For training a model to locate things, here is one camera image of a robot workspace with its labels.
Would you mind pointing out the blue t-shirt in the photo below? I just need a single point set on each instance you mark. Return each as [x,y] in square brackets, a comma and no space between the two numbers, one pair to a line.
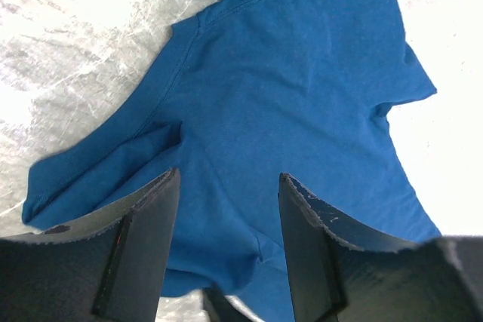
[244,91]

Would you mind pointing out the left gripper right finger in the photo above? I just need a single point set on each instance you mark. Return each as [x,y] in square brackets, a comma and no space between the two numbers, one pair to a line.
[340,269]

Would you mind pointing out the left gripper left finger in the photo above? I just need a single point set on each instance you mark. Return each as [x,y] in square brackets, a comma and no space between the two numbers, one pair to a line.
[108,265]

